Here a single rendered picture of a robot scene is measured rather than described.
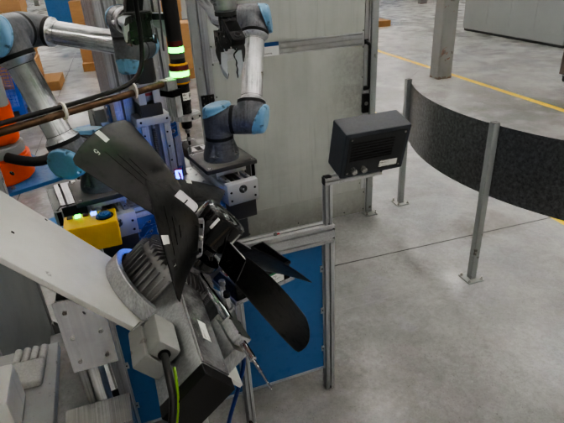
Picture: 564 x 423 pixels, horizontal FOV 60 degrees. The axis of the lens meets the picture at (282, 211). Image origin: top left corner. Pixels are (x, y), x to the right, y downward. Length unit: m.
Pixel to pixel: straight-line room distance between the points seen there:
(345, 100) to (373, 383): 1.85
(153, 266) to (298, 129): 2.28
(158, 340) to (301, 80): 2.50
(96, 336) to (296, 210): 2.49
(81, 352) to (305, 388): 1.38
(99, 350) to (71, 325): 0.10
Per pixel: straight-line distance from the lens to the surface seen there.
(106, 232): 1.64
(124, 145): 1.22
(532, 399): 2.56
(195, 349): 0.96
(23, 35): 1.78
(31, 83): 1.77
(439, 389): 2.48
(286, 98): 3.23
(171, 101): 1.17
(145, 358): 0.98
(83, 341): 1.23
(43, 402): 1.39
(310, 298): 2.05
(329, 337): 2.21
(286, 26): 3.16
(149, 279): 1.17
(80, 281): 1.13
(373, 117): 1.83
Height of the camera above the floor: 1.78
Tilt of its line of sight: 28 degrees down
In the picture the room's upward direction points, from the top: 3 degrees counter-clockwise
